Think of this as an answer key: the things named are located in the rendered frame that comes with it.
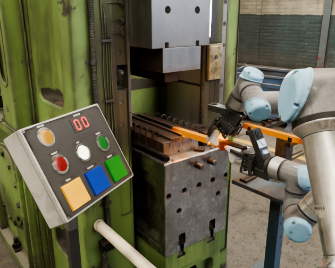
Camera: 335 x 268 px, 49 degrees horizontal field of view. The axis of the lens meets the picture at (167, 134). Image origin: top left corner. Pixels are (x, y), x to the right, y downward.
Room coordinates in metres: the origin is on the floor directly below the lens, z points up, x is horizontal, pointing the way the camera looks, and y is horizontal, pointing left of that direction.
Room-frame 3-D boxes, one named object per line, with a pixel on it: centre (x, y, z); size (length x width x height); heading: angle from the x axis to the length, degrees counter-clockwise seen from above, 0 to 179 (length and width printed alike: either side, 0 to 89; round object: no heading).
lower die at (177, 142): (1.66, 0.07, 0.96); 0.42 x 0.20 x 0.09; 38
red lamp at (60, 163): (0.95, 0.30, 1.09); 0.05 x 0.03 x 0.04; 128
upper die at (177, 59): (1.66, 0.07, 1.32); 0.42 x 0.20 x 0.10; 38
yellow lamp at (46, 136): (0.97, 0.34, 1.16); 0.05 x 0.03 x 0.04; 128
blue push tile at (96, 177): (1.02, 0.22, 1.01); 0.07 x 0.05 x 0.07; 153
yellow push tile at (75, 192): (0.93, 0.26, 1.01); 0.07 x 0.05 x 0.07; 153
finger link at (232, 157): (1.27, -0.24, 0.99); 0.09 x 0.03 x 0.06; 41
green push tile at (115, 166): (1.11, 0.17, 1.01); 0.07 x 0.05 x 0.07; 153
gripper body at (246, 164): (1.20, -0.32, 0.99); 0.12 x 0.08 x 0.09; 38
